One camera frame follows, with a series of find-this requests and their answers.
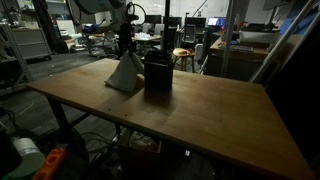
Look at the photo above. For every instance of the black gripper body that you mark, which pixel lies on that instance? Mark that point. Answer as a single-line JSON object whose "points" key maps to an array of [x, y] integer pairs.
{"points": [[125, 38]]}

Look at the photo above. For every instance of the white knitted towel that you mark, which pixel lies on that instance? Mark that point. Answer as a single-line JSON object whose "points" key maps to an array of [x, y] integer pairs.
{"points": [[125, 74]]}

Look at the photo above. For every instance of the black perforated box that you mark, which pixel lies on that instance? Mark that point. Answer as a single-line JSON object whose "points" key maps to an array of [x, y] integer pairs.
{"points": [[158, 74]]}

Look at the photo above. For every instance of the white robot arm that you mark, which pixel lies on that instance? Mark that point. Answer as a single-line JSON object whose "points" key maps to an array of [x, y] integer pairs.
{"points": [[121, 19]]}

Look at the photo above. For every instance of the cardboard box under table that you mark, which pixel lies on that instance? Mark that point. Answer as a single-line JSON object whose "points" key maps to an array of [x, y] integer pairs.
{"points": [[138, 150]]}

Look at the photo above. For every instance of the black vertical pole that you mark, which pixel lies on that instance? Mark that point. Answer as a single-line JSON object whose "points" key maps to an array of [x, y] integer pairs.
{"points": [[165, 32]]}

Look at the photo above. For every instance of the round wooden stool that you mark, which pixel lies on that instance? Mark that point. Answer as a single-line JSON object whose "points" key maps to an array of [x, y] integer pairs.
{"points": [[183, 58]]}

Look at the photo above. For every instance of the lit computer monitor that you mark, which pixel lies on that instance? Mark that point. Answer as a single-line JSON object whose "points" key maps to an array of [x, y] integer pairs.
{"points": [[216, 21]]}

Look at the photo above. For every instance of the grey metal drawer cabinet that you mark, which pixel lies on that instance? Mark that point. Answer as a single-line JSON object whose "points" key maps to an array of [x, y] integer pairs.
{"points": [[32, 43]]}

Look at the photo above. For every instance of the wooden top workbench cabinet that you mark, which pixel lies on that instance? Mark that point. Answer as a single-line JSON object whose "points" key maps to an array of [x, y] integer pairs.
{"points": [[241, 64]]}

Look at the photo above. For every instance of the leaning aluminium bar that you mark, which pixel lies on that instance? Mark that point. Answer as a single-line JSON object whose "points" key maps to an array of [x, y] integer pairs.
{"points": [[281, 42]]}

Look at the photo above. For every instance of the orange plastic tool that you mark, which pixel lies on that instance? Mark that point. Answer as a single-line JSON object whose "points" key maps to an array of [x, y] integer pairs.
{"points": [[50, 165]]}

